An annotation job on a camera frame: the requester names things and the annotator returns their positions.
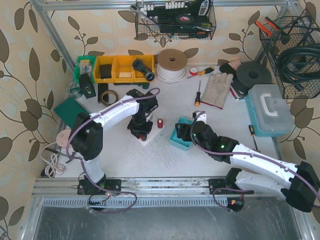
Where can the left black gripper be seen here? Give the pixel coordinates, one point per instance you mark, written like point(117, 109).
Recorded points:
point(139, 127)

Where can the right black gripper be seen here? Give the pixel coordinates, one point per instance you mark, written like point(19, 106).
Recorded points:
point(182, 130)

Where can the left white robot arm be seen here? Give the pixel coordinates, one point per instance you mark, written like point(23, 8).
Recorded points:
point(86, 136)

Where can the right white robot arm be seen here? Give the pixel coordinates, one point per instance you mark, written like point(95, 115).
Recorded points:
point(298, 184)

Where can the teal plastic parts tray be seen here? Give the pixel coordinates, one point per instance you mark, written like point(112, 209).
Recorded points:
point(178, 142)

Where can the brown tape roll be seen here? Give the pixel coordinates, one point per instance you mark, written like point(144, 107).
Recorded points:
point(113, 98)

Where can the black aluminium extrusion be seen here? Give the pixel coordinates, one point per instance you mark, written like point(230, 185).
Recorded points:
point(101, 93)

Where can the beige work glove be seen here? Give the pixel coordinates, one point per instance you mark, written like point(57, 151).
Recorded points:
point(217, 90)

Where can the yellow plastic bin row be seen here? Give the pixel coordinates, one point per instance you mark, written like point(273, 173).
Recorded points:
point(118, 69)

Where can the black pipe fitting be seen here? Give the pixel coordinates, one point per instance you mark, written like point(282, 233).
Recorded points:
point(139, 66)

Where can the red tape roll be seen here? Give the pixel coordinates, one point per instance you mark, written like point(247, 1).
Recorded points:
point(193, 71)

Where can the black green device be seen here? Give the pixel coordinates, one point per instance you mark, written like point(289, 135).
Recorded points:
point(86, 86)

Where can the green flat case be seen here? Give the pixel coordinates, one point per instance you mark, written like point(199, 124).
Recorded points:
point(68, 111)

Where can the glass jar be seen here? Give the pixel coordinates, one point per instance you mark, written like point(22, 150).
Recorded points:
point(75, 91)

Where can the round pink power strip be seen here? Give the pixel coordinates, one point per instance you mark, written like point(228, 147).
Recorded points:
point(63, 137)

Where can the green plastic bin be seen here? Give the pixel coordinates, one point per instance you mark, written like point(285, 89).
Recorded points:
point(84, 65)

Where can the black disc spool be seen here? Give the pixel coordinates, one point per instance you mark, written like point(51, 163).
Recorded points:
point(249, 74)

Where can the teal clear toolbox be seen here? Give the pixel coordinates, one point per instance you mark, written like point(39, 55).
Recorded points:
point(268, 111)

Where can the white four-peg base plate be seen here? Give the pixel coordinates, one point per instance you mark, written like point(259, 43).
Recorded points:
point(154, 132)

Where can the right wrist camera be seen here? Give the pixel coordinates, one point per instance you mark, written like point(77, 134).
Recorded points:
point(200, 116)

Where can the white cable spool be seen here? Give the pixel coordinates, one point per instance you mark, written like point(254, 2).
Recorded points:
point(171, 66)

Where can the top wire basket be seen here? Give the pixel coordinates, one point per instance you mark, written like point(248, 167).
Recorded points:
point(167, 20)

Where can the wire basket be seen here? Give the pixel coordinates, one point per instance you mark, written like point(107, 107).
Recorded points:
point(293, 54)
point(167, 20)

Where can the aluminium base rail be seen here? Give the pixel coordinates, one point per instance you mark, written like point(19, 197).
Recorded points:
point(140, 192)

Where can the right wire basket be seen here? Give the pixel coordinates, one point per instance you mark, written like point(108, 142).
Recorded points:
point(293, 54)

